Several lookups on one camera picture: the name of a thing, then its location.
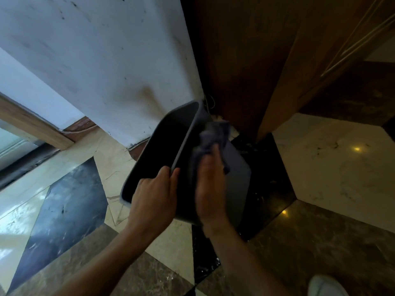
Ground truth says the person's left hand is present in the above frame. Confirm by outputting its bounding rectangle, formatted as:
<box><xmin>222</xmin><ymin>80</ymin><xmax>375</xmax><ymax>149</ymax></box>
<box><xmin>127</xmin><ymin>166</ymin><xmax>180</xmax><ymax>234</ymax></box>

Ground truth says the person's right hand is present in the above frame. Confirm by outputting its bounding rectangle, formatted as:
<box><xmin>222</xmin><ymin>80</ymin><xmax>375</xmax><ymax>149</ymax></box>
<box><xmin>195</xmin><ymin>143</ymin><xmax>228</xmax><ymax>227</ymax></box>

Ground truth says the grey cleaning cloth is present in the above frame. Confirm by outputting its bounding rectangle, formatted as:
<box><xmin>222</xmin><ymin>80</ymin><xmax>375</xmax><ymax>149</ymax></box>
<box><xmin>190</xmin><ymin>121</ymin><xmax>232</xmax><ymax>175</ymax></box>

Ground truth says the grey plastic bin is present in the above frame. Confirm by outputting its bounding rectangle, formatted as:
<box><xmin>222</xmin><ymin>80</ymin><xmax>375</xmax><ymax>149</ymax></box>
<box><xmin>120</xmin><ymin>100</ymin><xmax>252</xmax><ymax>241</ymax></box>

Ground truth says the person's left forearm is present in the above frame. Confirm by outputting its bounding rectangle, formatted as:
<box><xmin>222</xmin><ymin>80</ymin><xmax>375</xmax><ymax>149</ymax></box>
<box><xmin>51</xmin><ymin>221</ymin><xmax>161</xmax><ymax>296</ymax></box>

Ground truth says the person's right forearm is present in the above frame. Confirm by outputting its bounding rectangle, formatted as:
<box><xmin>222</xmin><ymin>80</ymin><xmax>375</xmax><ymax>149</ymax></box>
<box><xmin>202</xmin><ymin>217</ymin><xmax>292</xmax><ymax>296</ymax></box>

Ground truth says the brown wooden door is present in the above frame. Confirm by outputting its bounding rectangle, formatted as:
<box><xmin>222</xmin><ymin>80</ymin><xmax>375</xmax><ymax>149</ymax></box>
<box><xmin>180</xmin><ymin>0</ymin><xmax>395</xmax><ymax>142</ymax></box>

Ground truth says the person's white shoe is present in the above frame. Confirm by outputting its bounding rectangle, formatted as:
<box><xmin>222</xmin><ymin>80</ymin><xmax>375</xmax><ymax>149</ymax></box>
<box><xmin>308</xmin><ymin>275</ymin><xmax>349</xmax><ymax>296</ymax></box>

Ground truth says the thin wire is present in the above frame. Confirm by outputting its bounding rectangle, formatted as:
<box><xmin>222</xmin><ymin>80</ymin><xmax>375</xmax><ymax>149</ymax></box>
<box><xmin>204</xmin><ymin>93</ymin><xmax>216</xmax><ymax>116</ymax></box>

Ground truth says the wooden door frame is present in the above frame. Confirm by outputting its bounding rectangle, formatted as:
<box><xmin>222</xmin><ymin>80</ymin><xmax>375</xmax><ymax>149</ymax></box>
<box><xmin>0</xmin><ymin>93</ymin><xmax>98</xmax><ymax>151</ymax></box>

